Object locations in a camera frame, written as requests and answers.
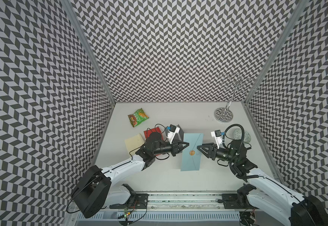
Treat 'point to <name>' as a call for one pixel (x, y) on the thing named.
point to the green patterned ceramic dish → (237, 135)
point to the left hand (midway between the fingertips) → (188, 146)
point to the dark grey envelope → (178, 136)
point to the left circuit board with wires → (125, 216)
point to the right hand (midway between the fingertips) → (198, 149)
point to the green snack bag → (137, 117)
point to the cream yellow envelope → (133, 143)
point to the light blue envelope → (191, 154)
